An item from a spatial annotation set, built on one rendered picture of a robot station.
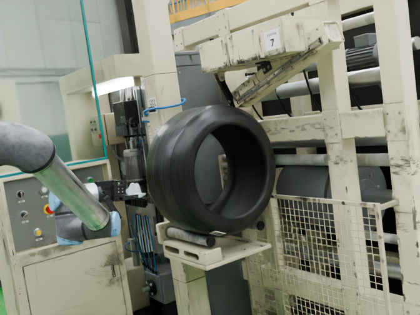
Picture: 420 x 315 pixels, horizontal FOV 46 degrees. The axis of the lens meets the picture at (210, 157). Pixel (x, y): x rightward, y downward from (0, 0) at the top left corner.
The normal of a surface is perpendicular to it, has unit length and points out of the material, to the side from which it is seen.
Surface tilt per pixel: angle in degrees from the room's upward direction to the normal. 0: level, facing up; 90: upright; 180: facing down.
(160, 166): 76
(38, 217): 90
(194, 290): 90
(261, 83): 90
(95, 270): 90
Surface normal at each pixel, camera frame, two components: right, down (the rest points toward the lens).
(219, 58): -0.81, 0.16
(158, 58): 0.57, 0.00
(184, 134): -0.11, -0.42
